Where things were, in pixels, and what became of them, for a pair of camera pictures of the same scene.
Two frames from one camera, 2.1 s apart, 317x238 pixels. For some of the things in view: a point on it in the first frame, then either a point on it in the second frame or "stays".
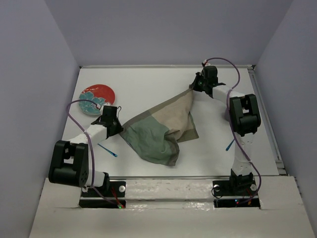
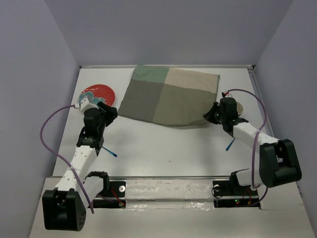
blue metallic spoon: [230, 145] stays
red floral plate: [100, 94] stays
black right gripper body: [199, 83] -> [215, 116]
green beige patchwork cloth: [156, 135] -> [169, 95]
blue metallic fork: [113, 154] stays
